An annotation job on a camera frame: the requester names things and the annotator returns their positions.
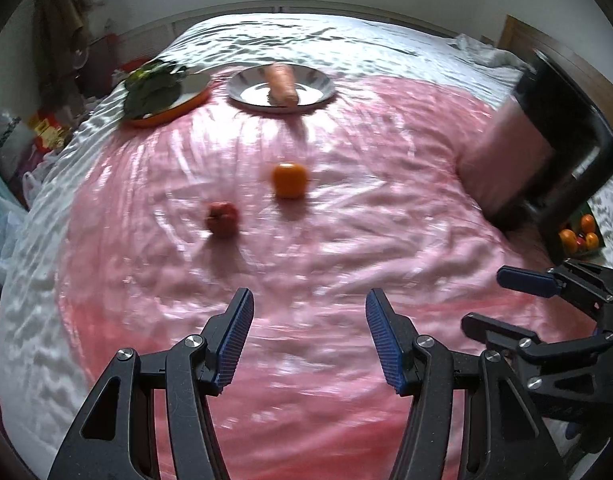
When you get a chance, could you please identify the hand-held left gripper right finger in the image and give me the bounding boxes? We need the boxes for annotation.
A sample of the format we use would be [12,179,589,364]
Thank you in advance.
[365,288,567,480]

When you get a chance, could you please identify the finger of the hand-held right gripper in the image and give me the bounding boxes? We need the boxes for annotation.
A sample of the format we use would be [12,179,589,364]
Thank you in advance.
[461,312,613,361]
[496,259,613,311]

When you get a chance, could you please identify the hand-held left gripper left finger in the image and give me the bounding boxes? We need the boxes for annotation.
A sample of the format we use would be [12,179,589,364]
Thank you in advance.
[49,287,256,480]

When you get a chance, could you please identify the green tray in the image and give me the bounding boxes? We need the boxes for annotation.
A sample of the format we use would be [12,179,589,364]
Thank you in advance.
[549,200,609,263]

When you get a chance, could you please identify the large orange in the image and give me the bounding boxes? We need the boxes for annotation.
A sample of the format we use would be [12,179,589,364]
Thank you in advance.
[271,161,308,200]

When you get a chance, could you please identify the dark wooden chair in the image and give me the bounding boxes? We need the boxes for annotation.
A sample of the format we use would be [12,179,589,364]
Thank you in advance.
[459,47,613,256]

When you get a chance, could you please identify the orange rimmed plate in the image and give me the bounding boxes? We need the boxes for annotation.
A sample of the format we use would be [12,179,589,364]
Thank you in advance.
[121,72,212,128]

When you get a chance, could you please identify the metal plate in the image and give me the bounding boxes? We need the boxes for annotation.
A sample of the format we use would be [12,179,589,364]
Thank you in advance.
[226,65,336,111]

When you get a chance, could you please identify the white plastic bag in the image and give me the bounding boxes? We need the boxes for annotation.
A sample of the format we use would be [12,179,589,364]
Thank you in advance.
[21,150,62,201]

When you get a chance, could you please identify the carrot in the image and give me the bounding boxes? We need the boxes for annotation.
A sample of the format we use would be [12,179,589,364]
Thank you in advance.
[264,62,300,107]

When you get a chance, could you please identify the leafy greens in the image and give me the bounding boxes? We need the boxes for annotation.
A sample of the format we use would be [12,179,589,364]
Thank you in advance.
[122,59,188,116]

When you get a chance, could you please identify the red and yellow box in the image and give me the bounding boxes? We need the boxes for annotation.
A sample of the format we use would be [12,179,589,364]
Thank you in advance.
[29,112,72,153]

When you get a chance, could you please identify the grey bag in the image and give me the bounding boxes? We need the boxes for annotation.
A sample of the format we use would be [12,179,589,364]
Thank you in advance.
[0,110,24,176]

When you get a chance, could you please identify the white bed blanket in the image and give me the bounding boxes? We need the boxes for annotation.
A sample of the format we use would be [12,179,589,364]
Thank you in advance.
[0,12,613,461]

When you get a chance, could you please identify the dark red bag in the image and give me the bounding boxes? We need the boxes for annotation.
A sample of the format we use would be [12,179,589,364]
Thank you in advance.
[94,35,120,68]

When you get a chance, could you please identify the wooden bed headboard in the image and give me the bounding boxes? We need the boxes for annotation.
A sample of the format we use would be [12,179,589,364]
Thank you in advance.
[119,2,487,48]

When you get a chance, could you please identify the brown hanging clothes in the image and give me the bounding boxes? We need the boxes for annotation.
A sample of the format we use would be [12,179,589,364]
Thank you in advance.
[34,0,87,96]

